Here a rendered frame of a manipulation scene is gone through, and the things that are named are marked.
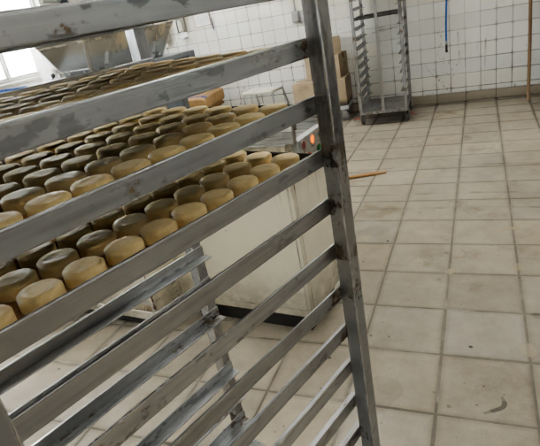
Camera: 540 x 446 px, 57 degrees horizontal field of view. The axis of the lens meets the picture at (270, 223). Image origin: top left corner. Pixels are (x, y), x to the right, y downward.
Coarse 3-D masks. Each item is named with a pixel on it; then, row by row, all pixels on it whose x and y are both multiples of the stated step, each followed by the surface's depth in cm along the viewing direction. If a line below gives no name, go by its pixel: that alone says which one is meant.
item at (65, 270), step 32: (224, 160) 92; (256, 160) 87; (288, 160) 83; (160, 192) 80; (192, 192) 76; (224, 192) 74; (96, 224) 72; (128, 224) 68; (160, 224) 66; (32, 256) 64; (64, 256) 62; (96, 256) 60; (128, 256) 61; (0, 288) 57; (32, 288) 55; (64, 288) 55; (0, 320) 50
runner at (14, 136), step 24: (288, 48) 74; (192, 72) 60; (216, 72) 63; (240, 72) 67; (264, 72) 70; (96, 96) 51; (120, 96) 53; (144, 96) 56; (168, 96) 58; (24, 120) 46; (48, 120) 48; (72, 120) 49; (96, 120) 52; (0, 144) 45; (24, 144) 46
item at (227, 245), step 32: (288, 192) 186; (320, 192) 208; (256, 224) 200; (288, 224) 193; (320, 224) 210; (224, 256) 216; (288, 256) 200; (256, 288) 216; (320, 288) 213; (288, 320) 219
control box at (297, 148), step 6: (312, 126) 199; (306, 132) 191; (312, 132) 192; (318, 132) 196; (300, 138) 184; (306, 138) 187; (318, 138) 196; (294, 144) 182; (300, 144) 182; (306, 144) 187; (312, 144) 192; (318, 144) 196; (294, 150) 183; (300, 150) 183; (306, 150) 187; (312, 150) 192
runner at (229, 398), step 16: (336, 288) 94; (320, 304) 90; (304, 320) 86; (288, 336) 83; (272, 352) 80; (256, 368) 78; (240, 384) 75; (224, 400) 73; (208, 416) 70; (192, 432) 68
